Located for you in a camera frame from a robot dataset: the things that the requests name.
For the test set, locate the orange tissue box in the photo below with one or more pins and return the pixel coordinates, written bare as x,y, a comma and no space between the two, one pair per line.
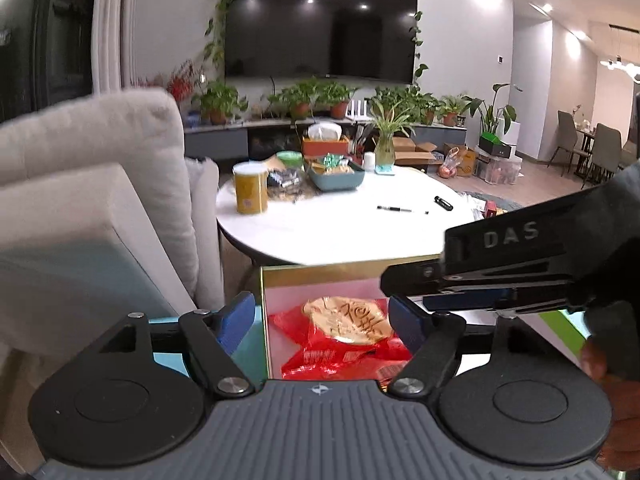
325,146

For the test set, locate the large leaf potted plant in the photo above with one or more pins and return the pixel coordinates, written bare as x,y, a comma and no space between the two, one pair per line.
495,110

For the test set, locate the beige square cushion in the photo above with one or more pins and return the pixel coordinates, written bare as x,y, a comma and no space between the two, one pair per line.
75,250

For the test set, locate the yellow tin can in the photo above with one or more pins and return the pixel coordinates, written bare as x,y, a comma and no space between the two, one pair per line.
250,190

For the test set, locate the blue snack tray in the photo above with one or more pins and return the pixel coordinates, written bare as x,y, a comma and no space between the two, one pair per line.
335,180

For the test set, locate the glass vase with plant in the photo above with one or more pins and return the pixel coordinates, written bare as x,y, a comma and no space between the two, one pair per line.
385,150

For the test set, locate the teal round rug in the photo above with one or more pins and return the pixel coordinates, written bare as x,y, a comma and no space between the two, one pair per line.
500,200

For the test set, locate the pale small cushion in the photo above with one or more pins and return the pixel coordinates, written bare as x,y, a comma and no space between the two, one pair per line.
205,220

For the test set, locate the white cup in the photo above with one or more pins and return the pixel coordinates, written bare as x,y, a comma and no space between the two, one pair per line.
369,161

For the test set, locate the small teal packet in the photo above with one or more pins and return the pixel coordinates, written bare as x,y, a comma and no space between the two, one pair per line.
386,169

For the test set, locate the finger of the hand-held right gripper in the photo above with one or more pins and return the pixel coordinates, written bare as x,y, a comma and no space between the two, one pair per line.
415,277
465,303

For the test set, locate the beige sofa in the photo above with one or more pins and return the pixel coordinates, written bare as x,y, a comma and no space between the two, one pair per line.
100,125

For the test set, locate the small red box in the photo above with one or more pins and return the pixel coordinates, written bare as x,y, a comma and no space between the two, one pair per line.
490,209

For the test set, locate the grey dining chair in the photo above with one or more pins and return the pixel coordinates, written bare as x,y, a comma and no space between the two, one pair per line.
605,147
565,135

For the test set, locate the white round coffee table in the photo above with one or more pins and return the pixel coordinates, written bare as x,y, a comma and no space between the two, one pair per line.
340,230

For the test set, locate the black and green box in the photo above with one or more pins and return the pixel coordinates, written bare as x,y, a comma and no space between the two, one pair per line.
495,146

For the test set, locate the potted green plant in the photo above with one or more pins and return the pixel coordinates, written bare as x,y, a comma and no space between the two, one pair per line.
451,110
337,97
420,102
299,99
219,100

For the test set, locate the pendant lamp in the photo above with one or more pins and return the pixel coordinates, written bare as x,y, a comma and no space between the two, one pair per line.
620,65

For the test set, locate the black marker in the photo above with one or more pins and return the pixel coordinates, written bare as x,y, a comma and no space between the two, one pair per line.
443,203

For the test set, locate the dark utensil holder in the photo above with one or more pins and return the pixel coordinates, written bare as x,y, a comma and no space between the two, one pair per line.
360,142

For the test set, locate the printed cardboard box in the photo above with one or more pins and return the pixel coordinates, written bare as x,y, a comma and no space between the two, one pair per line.
467,160

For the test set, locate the dining table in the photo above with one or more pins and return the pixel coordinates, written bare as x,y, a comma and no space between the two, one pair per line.
587,134

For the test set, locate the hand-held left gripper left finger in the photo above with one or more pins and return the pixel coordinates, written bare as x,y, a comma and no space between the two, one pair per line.
235,321

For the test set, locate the plastic bag of oranges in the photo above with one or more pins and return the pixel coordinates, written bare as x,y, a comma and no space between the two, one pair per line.
450,167

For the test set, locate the white curtain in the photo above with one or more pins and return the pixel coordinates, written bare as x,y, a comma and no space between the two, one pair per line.
115,20

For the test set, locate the person's right hand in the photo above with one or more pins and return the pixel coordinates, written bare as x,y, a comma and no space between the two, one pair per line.
625,420

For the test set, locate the open cardboard box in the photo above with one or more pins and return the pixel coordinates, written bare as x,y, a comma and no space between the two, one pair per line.
415,152

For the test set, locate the clear bag of dark snacks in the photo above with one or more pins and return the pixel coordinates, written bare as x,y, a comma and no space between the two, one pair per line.
285,182

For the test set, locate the gold-rimmed snack box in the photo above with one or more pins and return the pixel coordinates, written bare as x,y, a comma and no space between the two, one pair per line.
282,297

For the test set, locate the red pancake packet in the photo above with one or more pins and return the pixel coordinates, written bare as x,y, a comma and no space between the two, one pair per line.
345,320

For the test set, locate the black wall television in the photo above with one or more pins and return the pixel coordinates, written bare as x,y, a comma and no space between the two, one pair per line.
320,25

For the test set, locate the green bowl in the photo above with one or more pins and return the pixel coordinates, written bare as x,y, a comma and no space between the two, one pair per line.
290,158

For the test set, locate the black pen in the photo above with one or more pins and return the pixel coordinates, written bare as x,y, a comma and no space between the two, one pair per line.
400,209

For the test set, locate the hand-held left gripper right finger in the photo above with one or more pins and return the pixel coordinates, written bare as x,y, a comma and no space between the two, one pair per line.
406,327

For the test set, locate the red flower plant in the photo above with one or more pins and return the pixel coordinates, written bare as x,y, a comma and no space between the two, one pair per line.
181,82

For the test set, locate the grey television console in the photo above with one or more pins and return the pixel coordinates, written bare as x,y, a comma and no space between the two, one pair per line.
220,137

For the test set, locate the clear storage box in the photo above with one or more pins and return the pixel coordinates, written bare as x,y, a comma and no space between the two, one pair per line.
500,170

